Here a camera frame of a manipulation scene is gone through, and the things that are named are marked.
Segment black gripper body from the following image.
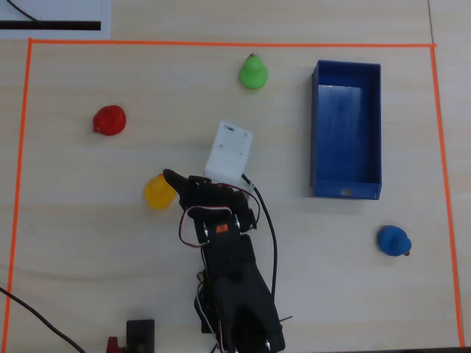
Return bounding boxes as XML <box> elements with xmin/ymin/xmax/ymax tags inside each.
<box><xmin>180</xmin><ymin>175</ymin><xmax>258</xmax><ymax>234</ymax></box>

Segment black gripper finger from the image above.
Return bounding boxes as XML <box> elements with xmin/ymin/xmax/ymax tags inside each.
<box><xmin>162</xmin><ymin>168</ymin><xmax>190</xmax><ymax>202</ymax></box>

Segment yellow rubber duck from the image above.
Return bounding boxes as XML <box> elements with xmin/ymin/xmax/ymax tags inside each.
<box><xmin>144</xmin><ymin>173</ymin><xmax>176</xmax><ymax>211</ymax></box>

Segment red rubber duck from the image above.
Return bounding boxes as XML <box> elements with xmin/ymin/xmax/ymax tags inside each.
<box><xmin>91</xmin><ymin>104</ymin><xmax>127</xmax><ymax>137</ymax></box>

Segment green rubber duck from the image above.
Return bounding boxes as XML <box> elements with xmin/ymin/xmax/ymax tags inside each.
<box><xmin>238</xmin><ymin>53</ymin><xmax>269</xmax><ymax>90</ymax></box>

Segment blue plastic box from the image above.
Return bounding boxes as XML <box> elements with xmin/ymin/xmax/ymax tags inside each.
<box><xmin>308</xmin><ymin>60</ymin><xmax>383</xmax><ymax>201</ymax></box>

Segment blue rubber duck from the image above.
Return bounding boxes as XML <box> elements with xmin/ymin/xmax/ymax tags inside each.
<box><xmin>377</xmin><ymin>224</ymin><xmax>413</xmax><ymax>257</ymax></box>

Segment orange tape strip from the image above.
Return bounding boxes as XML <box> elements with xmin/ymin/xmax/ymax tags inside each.
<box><xmin>429</xmin><ymin>43</ymin><xmax>466</xmax><ymax>349</ymax></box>
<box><xmin>28</xmin><ymin>38</ymin><xmax>438</xmax><ymax>49</ymax></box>
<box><xmin>2</xmin><ymin>38</ymin><xmax>35</xmax><ymax>353</ymax></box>

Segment white paper with black bar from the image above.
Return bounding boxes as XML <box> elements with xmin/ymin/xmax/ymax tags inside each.
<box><xmin>0</xmin><ymin>0</ymin><xmax>112</xmax><ymax>40</ymax></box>

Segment servo wire bundle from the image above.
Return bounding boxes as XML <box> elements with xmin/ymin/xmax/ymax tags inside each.
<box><xmin>178</xmin><ymin>182</ymin><xmax>261</xmax><ymax>252</ymax></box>

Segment white camera housing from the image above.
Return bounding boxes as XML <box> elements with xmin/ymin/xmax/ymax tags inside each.
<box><xmin>204</xmin><ymin>120</ymin><xmax>254</xmax><ymax>184</ymax></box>

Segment black camera cable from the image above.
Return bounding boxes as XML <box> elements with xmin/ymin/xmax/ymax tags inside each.
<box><xmin>240</xmin><ymin>173</ymin><xmax>280</xmax><ymax>299</ymax></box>

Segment black camera stand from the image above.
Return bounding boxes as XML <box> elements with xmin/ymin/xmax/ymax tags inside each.
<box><xmin>126</xmin><ymin>318</ymin><xmax>156</xmax><ymax>353</ymax></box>

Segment thick black cable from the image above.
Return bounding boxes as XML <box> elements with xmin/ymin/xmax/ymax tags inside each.
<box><xmin>0</xmin><ymin>285</ymin><xmax>88</xmax><ymax>353</ymax></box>

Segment thin black cable on paper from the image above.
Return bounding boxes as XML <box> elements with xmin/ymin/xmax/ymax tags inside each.
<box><xmin>6</xmin><ymin>0</ymin><xmax>43</xmax><ymax>24</ymax></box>

